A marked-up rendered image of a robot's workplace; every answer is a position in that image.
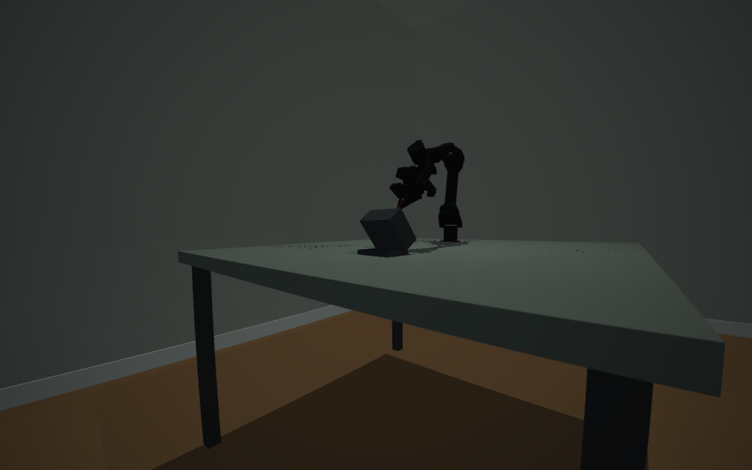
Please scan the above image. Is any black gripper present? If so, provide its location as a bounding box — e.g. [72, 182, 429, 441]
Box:
[390, 169, 437, 209]

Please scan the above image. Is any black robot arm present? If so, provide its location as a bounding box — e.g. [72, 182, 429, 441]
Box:
[396, 140, 464, 242]

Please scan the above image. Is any dark grey sloped panel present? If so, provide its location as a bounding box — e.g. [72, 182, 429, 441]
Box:
[358, 208, 416, 257]

